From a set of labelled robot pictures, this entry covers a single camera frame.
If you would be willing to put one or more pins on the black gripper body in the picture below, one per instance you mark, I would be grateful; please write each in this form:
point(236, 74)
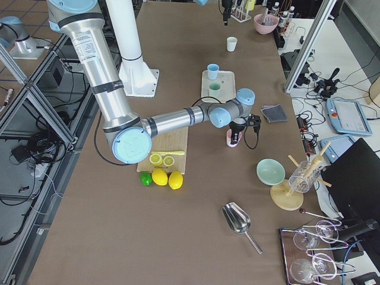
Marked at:
point(226, 6)
point(236, 127)

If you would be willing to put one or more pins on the pink bowl with ice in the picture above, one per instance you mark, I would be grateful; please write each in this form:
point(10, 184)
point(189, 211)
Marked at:
point(270, 24)

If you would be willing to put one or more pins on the steel ice scoop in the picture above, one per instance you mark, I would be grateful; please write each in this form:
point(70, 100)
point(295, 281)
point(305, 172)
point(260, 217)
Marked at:
point(240, 222)

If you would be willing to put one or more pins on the wine glass rack tray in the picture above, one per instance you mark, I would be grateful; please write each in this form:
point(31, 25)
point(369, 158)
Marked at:
point(308, 253)

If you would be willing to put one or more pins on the blue plastic cup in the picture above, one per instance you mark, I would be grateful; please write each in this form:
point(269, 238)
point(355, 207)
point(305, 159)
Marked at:
point(212, 71)

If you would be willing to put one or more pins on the white wire cup rack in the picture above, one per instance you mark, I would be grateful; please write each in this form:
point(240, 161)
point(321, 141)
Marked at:
point(239, 13)

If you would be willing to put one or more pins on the yellow plastic knife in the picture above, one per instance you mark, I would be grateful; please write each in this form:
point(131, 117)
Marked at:
point(164, 153)

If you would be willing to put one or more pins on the pink plastic cup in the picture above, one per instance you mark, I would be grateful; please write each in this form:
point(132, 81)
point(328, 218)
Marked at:
point(229, 138)

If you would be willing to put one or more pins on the grey folded cloth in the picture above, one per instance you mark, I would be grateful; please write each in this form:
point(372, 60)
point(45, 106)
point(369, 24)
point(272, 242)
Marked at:
point(274, 113)

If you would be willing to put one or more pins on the yellow lemon right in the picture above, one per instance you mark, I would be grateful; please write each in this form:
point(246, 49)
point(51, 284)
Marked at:
point(175, 180)

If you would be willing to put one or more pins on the halved lemon piece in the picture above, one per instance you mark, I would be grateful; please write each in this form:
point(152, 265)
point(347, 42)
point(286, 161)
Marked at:
point(155, 159)
point(168, 161)

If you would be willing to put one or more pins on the wooden cup tree stand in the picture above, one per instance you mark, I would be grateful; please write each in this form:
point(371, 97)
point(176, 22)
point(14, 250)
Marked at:
point(288, 199)

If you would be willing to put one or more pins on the beige rabbit tray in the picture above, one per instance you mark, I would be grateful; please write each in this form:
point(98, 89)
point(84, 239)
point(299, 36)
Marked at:
point(227, 81)

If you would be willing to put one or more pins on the yellow lemon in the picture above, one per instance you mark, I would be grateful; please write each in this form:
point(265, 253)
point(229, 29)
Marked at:
point(175, 180)
point(159, 177)

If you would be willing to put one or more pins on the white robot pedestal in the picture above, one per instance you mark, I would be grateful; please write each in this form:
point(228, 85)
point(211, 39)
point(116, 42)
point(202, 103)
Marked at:
point(138, 79)

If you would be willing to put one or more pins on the green lime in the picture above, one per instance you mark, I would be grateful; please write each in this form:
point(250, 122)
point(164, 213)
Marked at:
point(146, 178)

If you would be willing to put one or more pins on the bamboo cutting board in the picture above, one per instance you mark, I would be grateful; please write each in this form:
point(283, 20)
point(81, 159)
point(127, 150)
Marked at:
point(171, 141)

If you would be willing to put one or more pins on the yellow cup on rack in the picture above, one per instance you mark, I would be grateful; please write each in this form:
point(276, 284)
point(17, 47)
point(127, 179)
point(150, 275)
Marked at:
point(250, 5)

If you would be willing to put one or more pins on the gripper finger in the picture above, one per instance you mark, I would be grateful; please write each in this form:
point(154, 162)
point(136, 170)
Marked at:
point(235, 137)
point(225, 17)

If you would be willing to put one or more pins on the steel muddler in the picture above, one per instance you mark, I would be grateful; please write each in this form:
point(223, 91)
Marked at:
point(264, 16)

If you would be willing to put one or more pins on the green plastic cup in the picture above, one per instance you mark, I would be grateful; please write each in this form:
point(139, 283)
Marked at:
point(214, 90)

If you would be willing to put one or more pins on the yellow lemon left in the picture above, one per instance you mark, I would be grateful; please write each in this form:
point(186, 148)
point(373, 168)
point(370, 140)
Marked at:
point(159, 177)

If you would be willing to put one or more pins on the cream plastic cup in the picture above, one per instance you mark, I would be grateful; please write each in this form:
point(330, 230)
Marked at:
point(231, 43)

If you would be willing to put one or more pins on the green bowl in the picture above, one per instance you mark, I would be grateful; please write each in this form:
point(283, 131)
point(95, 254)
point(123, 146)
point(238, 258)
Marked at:
point(270, 172)

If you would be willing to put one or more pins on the teach pendant tablet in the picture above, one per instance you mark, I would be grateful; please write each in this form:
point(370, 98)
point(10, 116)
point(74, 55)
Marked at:
point(347, 117)

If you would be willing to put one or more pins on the clear glass mug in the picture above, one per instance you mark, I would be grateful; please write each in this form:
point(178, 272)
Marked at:
point(302, 179)

